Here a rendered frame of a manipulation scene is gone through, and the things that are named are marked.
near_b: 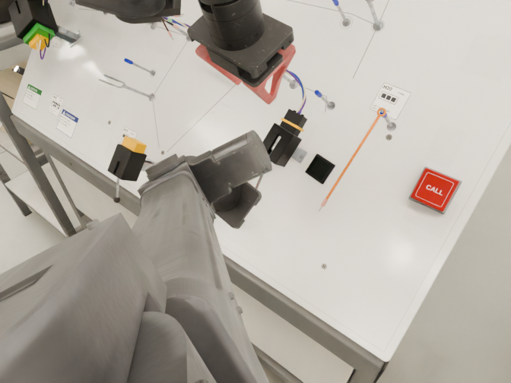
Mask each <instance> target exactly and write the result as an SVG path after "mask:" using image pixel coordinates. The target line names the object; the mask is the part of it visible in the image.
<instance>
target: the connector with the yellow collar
mask: <svg viewBox="0 0 511 383"><path fill-rule="evenodd" d="M284 119H286V120H288V121H289V122H291V123H293V124H295V125H297V126H299V127H300V128H303V126H304V125H305V123H306V121H307V118H305V117H304V115H303V114H301V115H300V114H298V112H296V111H295V110H294V111H293V110H291V109H289V110H288V111H287V113H286V115H285V117H284ZM280 126H281V127H282V128H284V129H286V130H287V131H289V132H290V133H291V134H293V135H296V136H297V137H298V135H299V134H300V132H301V131H300V130H299V129H297V128H295V127H293V126H292V125H289V124H287V123H286V122H284V121H282V122H281V124H280Z"/></svg>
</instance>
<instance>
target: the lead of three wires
mask: <svg viewBox="0 0 511 383"><path fill-rule="evenodd" d="M285 73H286V74H289V75H290V76H292V77H293V78H294V79H295V80H296V81H297V83H298V84H299V85H300V86H301V88H302V94H303V101H302V103H301V105H300V108H299V109H298V114H301V112H302V109H303V107H304V106H305V104H306V88H305V86H304V84H303V82H302V81H301V80H300V79H299V77H298V76H297V75H296V74H294V73H293V72H292V71H288V70H286V71H285Z"/></svg>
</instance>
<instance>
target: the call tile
mask: <svg viewBox="0 0 511 383"><path fill-rule="evenodd" d="M458 184H459V181H458V180H456V179H453V178H450V177H448V176H445V175H443V174H441V173H438V172H436V171H433V170H431V169H428V168H425V170H424V171H423V173H422V175H421V177H420V179H419V181H418V183H417V185H416V186H415V188H414V190H413V192H412V194H411V198H413V199H414V200H417V201H419V202H421V203H423V204H426V205H428V206H430V207H433V208H435V209H437V210H440V211H442V212H443V211H444V210H445V208H446V206H447V204H448V203H449V200H450V199H451V197H452V195H453V193H454V191H455V190H456V188H457V186H458Z"/></svg>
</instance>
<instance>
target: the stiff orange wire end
mask: <svg viewBox="0 0 511 383"><path fill-rule="evenodd" d="M381 109H382V110H383V111H384V113H383V114H382V115H381V114H379V111H380V110H381ZM385 114H386V110H385V109H384V108H379V109H378V110H377V115H378V116H377V117H376V119H375V121H374V123H373V124H372V125H371V127H370V129H369V131H368V132H367V133H366V135H365V137H364V138H363V140H362V141H361V142H360V145H359V146H358V148H357V149H356V150H355V152H354V154H353V156H352V157H351V159H350V160H349V162H348V164H347V165H346V167H345V168H344V170H343V171H342V173H341V175H340V176H339V177H338V179H337V181H336V183H335V184H334V185H333V187H332V189H331V191H330V192H329V193H328V195H327V197H326V198H325V199H324V201H323V202H322V203H321V207H320V209H319V211H320V210H321V209H322V207H324V206H325V204H326V202H327V201H328V199H329V197H330V195H331V194H332V192H333V191H334V189H335V187H336V186H337V184H338V183H339V181H340V180H341V178H342V176H343V175H344V173H345V172H346V170H347V169H348V167H349V166H350V164H351V162H352V160H353V159H354V158H355V156H356V155H357V152H358V151H359V149H360V148H361V147H362V145H363V143H364V142H365V140H366V139H367V137H368V135H369V134H370V132H371V131H372V129H373V127H374V126H375V124H376V123H377V121H378V120H379V118H380V117H382V116H384V115H385Z"/></svg>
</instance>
